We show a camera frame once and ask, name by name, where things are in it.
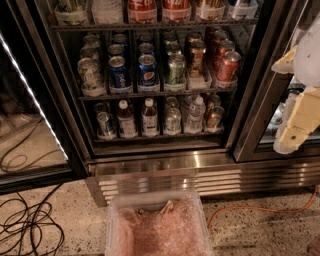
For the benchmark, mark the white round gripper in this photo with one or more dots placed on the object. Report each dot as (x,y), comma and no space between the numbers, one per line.
(308,60)

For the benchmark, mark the blue pepsi can front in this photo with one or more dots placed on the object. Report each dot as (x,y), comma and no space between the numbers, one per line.
(147,72)

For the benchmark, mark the blue pepsi can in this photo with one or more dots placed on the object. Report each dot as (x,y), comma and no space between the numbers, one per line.
(147,72)
(146,38)
(146,49)

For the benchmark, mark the red can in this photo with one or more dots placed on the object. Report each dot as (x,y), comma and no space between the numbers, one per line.
(228,66)
(223,47)
(218,36)

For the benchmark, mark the red can front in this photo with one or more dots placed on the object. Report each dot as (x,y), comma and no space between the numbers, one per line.
(228,66)

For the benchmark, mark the brown can bottom shelf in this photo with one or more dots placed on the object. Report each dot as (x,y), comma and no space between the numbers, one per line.
(214,119)

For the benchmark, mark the red can rear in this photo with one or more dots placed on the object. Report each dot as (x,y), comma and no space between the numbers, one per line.
(218,36)

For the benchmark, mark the brown gold can front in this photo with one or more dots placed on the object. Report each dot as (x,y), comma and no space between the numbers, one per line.
(196,53)

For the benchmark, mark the brown gold can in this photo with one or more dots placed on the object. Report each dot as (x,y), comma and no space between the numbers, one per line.
(193,36)
(196,53)

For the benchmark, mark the brown gold can rear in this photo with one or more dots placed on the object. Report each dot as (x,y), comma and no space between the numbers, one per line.
(193,36)

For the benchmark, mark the stainless steel fridge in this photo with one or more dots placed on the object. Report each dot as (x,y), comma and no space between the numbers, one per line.
(204,162)

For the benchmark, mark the blue pepsi can rear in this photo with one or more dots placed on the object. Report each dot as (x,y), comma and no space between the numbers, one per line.
(146,38)

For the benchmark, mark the blue can front left column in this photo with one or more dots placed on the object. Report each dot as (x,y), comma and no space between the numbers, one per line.
(118,72)

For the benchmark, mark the blue can column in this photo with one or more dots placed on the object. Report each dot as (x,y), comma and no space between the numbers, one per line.
(120,39)
(118,72)
(116,50)

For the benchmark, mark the blue can rear left column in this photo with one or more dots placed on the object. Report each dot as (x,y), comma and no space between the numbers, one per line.
(120,39)

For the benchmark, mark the white green can front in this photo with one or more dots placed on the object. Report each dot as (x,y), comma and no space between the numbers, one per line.
(91,78)

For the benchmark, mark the white green can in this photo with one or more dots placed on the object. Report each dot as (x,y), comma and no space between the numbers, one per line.
(88,52)
(91,78)
(92,40)

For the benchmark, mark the white green can rear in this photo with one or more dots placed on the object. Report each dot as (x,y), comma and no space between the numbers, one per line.
(92,40)

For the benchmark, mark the open glass fridge door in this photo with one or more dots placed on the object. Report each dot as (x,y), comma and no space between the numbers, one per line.
(38,148)

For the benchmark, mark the closed right glass door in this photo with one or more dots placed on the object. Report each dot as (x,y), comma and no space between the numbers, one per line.
(281,22)

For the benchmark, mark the clear water bottle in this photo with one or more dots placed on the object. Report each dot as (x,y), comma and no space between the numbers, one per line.
(195,116)

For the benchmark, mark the red coca cola bottle right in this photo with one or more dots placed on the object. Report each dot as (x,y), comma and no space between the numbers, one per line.
(176,10)

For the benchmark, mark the red coca cola bottle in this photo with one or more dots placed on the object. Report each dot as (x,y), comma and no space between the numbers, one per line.
(176,10)
(141,11)

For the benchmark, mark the brown drink bottle right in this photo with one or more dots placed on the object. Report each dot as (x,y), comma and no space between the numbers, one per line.
(150,118)

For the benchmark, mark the brown drink bottle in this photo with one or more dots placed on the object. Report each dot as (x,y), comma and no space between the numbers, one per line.
(150,118)
(126,120)

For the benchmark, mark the brown drink bottle left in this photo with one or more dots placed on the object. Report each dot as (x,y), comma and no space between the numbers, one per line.
(126,120)

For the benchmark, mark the red coca cola bottle left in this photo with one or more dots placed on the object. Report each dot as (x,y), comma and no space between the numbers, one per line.
(141,11)

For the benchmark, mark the pink bubble wrap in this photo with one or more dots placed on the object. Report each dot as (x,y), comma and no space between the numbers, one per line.
(172,231)

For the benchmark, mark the clear plastic bin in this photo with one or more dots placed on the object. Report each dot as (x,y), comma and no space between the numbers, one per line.
(153,201)

